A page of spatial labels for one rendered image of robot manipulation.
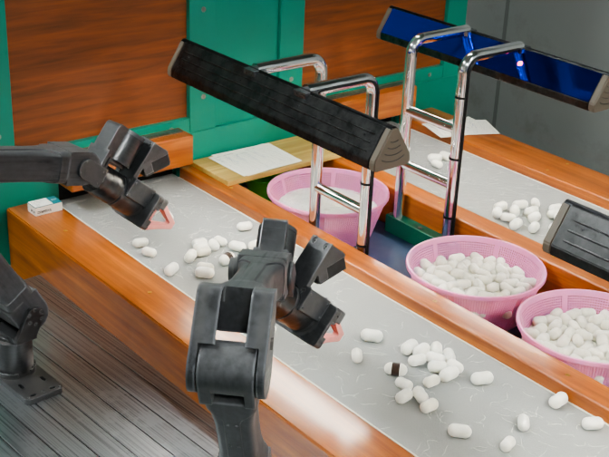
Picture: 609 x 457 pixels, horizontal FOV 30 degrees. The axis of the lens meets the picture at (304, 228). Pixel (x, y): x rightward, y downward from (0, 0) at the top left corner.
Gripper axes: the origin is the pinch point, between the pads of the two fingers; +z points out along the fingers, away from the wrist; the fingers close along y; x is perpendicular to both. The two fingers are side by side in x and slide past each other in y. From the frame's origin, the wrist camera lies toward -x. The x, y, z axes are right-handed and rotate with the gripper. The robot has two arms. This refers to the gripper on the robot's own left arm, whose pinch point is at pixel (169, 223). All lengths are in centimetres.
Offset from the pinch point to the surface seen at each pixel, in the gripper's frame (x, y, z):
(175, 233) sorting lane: 1.1, 17.1, 16.8
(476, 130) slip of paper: -61, 22, 86
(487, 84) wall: -97, 88, 157
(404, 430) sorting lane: 7, -61, 10
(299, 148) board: -31, 34, 49
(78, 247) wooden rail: 13.2, 17.2, -1.4
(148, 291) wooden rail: 12.2, -5.5, -0.2
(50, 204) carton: 9.7, 34.8, -0.2
